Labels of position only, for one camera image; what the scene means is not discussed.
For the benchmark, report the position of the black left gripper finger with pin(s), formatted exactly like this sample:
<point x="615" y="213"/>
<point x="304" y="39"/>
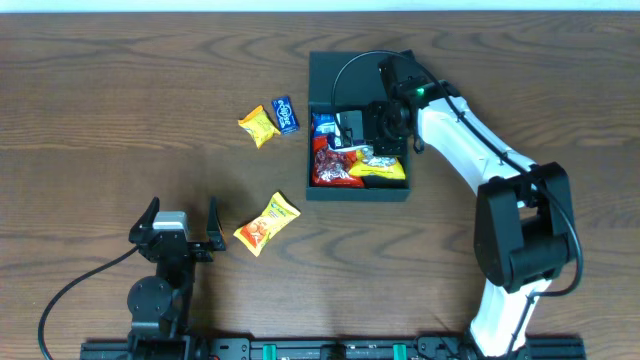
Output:
<point x="213" y="230"/>
<point x="145" y="221"/>

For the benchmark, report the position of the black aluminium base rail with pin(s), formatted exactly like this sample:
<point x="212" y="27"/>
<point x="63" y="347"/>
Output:
<point x="300" y="349"/>

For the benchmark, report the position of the blue eclipse mint tin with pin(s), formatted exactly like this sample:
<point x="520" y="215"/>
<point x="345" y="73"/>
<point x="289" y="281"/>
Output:
<point x="285" y="115"/>

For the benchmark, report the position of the black cardboard box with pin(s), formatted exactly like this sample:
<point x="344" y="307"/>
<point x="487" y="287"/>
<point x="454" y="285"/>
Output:
<point x="334" y="80"/>

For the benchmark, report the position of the small yellow biscuit packet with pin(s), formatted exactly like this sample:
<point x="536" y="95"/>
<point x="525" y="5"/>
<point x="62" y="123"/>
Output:
<point x="259" y="126"/>

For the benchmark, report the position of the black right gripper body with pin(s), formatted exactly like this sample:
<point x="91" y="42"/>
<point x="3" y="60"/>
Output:
<point x="395" y="140"/>

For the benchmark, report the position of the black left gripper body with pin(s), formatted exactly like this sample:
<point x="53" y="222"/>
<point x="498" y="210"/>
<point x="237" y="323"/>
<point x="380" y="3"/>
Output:
<point x="176" y="248"/>

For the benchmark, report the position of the yellow Hacks candy bag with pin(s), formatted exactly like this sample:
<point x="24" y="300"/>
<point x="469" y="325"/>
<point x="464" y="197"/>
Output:
<point x="367" y="164"/>

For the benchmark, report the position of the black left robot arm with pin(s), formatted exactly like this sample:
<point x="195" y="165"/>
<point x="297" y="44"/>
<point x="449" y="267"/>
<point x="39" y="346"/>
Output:
<point x="160" y="304"/>

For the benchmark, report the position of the orange yellow snack packet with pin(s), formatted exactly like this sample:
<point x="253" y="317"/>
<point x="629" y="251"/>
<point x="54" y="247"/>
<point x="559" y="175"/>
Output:
<point x="256" y="234"/>

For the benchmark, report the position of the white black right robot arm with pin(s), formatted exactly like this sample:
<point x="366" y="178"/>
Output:
<point x="525" y="240"/>

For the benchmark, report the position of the dark blue wafer packet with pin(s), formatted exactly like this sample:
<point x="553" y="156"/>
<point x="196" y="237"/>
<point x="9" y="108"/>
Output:
<point x="339" y="142"/>

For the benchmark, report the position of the blue cookie roll pack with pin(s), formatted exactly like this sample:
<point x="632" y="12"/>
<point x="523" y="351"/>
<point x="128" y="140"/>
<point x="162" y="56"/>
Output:
<point x="323" y="124"/>

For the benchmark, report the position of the red Hacks candy bag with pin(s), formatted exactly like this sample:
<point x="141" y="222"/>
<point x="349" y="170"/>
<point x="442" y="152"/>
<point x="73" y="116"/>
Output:
<point x="331" y="168"/>

